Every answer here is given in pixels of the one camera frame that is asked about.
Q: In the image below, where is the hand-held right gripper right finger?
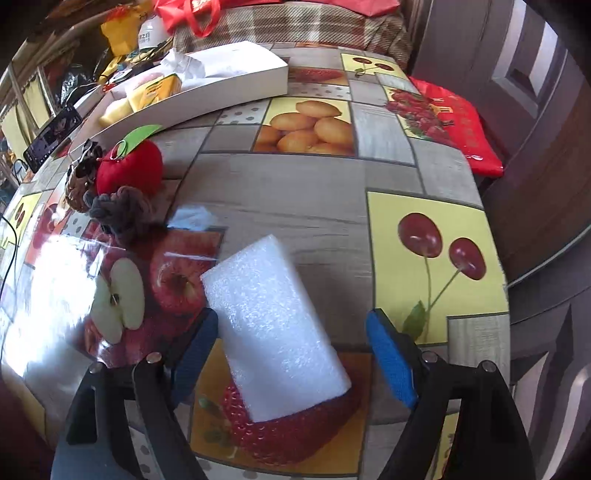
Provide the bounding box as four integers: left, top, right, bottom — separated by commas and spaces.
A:
366, 308, 536, 480

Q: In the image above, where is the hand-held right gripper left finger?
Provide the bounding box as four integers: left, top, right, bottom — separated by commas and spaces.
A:
65, 307, 220, 480

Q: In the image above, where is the white foam block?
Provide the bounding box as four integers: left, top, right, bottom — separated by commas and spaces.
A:
200, 234, 352, 423

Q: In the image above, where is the clear plastic bag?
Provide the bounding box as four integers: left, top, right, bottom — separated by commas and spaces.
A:
168, 205, 227, 232

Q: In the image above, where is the brown metal door leaf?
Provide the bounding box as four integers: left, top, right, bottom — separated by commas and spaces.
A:
411, 0, 571, 155
508, 272, 591, 480

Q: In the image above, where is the fruit print tablecloth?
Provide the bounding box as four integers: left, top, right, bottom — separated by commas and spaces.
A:
0, 41, 513, 480

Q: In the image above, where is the red plush apple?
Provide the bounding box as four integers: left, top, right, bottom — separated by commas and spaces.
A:
95, 124, 164, 197

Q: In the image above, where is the brown leopard plush toy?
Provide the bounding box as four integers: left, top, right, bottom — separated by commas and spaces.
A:
65, 141, 105, 213

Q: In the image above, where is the red bag with gold print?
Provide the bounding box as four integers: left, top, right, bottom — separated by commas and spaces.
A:
409, 76, 505, 177

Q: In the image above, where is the pale yellow sponge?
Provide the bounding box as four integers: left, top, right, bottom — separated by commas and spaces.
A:
99, 99, 134, 126

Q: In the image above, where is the black smartphone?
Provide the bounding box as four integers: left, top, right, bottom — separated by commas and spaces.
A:
23, 105, 84, 171

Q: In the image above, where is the yellow packet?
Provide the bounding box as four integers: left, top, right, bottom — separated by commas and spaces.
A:
127, 74, 183, 112

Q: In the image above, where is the white cardboard box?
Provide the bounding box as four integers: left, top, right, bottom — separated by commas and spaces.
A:
69, 41, 289, 153

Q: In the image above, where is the white crumpled tissue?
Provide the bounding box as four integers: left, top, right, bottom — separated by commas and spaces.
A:
159, 48, 206, 78

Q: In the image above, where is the white jar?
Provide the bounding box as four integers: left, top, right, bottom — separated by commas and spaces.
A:
137, 16, 167, 51

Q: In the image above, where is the yellow bag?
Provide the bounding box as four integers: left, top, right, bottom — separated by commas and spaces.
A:
100, 7, 141, 57

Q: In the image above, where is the plaid checked cushion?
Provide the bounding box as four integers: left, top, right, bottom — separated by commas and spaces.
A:
173, 0, 414, 70

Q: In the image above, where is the grey knotted rope toy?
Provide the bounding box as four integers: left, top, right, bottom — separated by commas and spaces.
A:
88, 186, 158, 245

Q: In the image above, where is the black cable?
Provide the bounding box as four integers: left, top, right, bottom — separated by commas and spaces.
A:
0, 215, 20, 301

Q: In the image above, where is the brown ribbed door post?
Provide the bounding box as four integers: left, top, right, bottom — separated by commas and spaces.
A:
480, 88, 591, 282

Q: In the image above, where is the red bag with handles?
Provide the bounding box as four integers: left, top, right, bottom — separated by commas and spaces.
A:
154, 0, 223, 38

